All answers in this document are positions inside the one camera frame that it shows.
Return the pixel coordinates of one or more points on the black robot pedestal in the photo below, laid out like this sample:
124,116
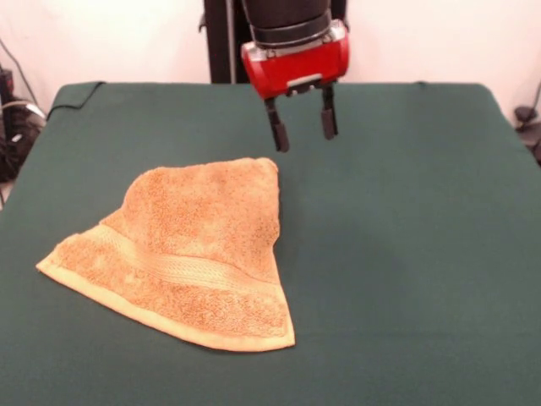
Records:
220,42

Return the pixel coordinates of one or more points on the black plug adapter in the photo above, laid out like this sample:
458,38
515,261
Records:
524,114

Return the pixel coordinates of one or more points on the black power strip red switch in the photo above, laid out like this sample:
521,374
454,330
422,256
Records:
6,84

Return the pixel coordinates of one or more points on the dark green tablecloth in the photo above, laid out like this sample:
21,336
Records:
401,254

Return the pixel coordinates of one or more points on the tan terry towel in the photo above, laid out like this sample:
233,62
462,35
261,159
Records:
203,254

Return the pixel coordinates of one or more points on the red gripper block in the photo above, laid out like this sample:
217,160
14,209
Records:
300,67

